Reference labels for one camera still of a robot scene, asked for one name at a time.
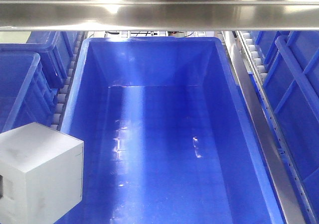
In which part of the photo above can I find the steel shelf beam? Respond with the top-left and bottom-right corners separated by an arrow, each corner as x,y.
0,0 -> 319,31

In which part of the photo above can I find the left roller track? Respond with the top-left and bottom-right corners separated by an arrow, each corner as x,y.
51,31 -> 87,131

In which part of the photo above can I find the large blue target bin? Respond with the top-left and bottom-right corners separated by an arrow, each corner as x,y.
59,37 -> 284,224

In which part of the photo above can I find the right steel divider rail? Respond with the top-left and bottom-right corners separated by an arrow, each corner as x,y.
221,31 -> 318,224

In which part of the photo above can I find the gray hollow cube base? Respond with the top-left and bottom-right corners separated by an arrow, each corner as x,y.
0,122 -> 84,224

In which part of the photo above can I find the blue bin right tilted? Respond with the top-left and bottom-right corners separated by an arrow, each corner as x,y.
263,31 -> 319,219

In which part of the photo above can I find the blue bin left near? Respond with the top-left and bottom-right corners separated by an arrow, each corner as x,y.
0,52 -> 56,132

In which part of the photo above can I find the blue bin left far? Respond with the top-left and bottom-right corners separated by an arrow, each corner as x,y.
0,31 -> 84,89

